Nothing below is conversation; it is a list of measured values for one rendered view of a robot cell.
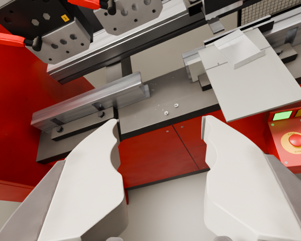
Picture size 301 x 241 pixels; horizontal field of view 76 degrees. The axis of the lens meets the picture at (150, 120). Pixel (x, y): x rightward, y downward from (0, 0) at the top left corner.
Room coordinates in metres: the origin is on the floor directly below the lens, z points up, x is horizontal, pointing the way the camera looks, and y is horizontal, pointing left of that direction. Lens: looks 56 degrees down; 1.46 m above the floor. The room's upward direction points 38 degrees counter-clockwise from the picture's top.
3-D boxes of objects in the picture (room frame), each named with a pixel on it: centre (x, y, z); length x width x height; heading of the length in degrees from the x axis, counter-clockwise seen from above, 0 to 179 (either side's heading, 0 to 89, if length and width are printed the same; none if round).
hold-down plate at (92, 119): (0.58, 0.23, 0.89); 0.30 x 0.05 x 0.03; 66
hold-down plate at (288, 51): (0.32, -0.36, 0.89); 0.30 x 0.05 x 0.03; 66
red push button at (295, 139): (0.06, -0.31, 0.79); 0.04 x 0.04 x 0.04
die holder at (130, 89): (0.62, 0.16, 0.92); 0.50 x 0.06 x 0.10; 66
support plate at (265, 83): (0.25, -0.28, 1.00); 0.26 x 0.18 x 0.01; 156
